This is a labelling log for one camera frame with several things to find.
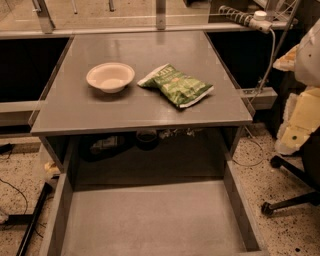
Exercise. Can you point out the open grey top drawer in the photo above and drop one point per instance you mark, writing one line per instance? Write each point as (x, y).
(183, 198)

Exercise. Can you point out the black floor bar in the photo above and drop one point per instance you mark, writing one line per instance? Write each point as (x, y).
(46, 190)

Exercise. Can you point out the white paper bowl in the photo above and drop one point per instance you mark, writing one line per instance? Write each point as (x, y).
(110, 77)

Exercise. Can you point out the black office chair base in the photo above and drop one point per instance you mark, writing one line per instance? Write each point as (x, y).
(298, 187)

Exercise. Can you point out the grey cabinet with top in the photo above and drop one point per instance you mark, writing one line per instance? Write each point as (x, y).
(143, 106)

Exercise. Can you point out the metal rail frame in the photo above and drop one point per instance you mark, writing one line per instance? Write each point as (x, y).
(57, 18)

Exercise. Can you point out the white power strip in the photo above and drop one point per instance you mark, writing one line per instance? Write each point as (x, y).
(257, 21)

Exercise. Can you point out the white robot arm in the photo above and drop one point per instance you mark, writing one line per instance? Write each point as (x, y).
(307, 62)

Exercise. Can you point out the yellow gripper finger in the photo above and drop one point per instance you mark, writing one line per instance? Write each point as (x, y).
(287, 61)
(300, 119)

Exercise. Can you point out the green jalapeno chip bag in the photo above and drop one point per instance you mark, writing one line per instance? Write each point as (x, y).
(179, 88)

